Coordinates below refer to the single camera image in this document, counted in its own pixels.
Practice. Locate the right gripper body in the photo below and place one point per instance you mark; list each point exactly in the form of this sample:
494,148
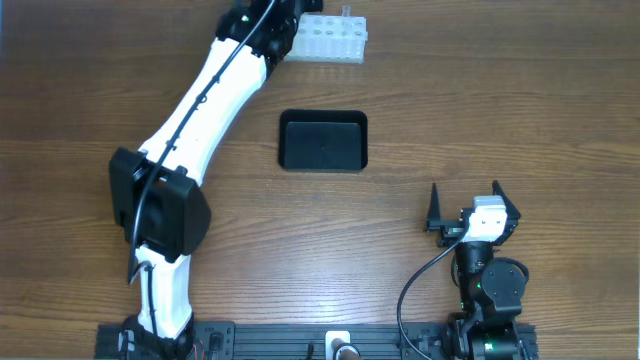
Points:
450,232

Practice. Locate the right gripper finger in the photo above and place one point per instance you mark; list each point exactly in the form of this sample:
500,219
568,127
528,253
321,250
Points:
434,207
510,207

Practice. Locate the clear test tube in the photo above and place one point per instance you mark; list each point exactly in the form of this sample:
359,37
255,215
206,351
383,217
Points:
346,11

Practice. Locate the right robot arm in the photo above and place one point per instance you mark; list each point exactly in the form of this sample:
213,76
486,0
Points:
492,290

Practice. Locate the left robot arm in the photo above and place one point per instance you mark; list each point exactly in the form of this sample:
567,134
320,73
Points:
220,100

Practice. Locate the black tray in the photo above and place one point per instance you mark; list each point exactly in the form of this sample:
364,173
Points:
322,142

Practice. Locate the white test tube rack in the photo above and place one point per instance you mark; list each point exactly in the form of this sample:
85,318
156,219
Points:
330,45

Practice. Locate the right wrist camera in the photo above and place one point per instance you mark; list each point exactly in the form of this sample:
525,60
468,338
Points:
489,217

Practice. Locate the mounting rail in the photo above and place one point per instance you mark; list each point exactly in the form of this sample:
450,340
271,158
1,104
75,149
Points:
280,342

